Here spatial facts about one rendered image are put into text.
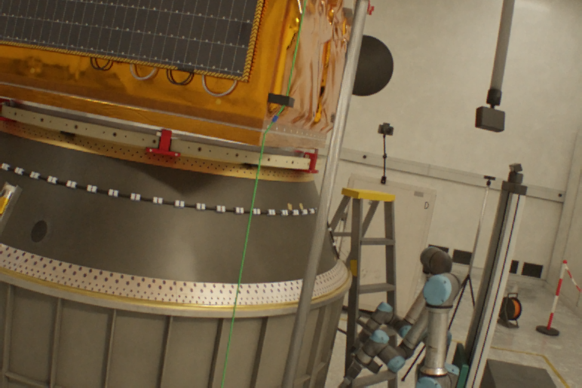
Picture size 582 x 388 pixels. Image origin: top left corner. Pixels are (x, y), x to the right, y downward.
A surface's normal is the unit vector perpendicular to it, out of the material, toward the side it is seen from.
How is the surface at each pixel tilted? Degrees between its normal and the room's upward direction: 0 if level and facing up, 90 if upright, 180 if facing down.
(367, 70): 90
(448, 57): 90
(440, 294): 82
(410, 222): 90
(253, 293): 43
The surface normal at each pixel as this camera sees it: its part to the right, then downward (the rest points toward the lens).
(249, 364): 0.64, 0.15
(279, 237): 0.75, -0.31
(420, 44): -0.14, 0.02
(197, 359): 0.47, 0.13
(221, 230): 0.55, -0.34
